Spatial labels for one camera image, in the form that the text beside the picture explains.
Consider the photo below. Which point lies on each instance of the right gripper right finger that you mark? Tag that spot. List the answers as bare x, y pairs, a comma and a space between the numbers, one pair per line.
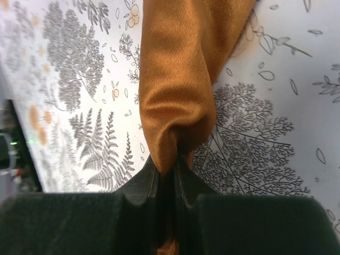
210, 223

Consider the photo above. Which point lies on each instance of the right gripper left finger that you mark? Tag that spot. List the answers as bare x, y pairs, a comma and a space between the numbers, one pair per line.
121, 222

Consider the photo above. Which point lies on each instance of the orange brown cloth napkin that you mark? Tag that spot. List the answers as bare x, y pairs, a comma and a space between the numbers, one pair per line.
184, 46

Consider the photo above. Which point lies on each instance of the floral tablecloth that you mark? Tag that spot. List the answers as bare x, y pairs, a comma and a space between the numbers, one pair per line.
72, 69

